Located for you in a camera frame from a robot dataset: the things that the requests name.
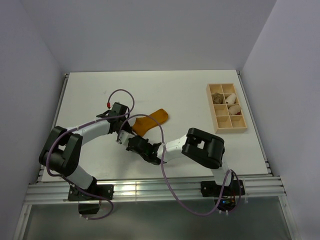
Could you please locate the mustard striped sock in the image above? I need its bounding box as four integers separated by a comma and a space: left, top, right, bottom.
132, 108, 169, 137

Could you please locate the brown sock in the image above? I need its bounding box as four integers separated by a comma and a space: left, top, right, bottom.
212, 92, 224, 105

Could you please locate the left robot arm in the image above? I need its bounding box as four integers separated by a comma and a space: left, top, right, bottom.
39, 102, 130, 200

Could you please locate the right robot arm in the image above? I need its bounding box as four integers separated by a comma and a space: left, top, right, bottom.
118, 128, 234, 195

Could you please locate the wooden compartment box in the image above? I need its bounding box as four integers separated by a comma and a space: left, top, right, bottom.
206, 83, 248, 134

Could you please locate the lower rolled cream sock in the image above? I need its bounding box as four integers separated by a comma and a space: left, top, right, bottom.
228, 105, 242, 116

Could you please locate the rolled cream sock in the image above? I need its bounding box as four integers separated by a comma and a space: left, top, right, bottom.
225, 93, 237, 105
228, 105, 242, 116

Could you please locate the upper rolled cream sock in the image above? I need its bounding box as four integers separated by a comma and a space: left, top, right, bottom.
225, 93, 237, 105

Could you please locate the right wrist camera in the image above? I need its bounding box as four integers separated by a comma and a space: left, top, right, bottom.
116, 130, 134, 147

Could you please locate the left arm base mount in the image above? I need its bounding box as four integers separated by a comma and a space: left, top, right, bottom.
67, 184, 114, 219

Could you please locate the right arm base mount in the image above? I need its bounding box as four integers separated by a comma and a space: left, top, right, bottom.
199, 178, 245, 210

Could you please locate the aluminium frame rail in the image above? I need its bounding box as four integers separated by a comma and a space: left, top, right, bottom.
23, 175, 286, 205

